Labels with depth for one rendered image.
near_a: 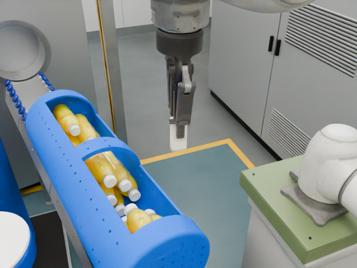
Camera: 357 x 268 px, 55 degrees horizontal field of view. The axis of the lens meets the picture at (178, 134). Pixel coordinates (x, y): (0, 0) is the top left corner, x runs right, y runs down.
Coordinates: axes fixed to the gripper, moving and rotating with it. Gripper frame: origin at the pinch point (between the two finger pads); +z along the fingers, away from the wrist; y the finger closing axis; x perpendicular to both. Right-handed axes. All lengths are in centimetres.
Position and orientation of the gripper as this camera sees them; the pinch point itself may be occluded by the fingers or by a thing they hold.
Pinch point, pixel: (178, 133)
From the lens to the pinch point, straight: 64.9
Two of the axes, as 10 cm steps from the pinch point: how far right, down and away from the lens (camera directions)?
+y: 2.2, 5.5, -8.0
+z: -0.1, 8.3, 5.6
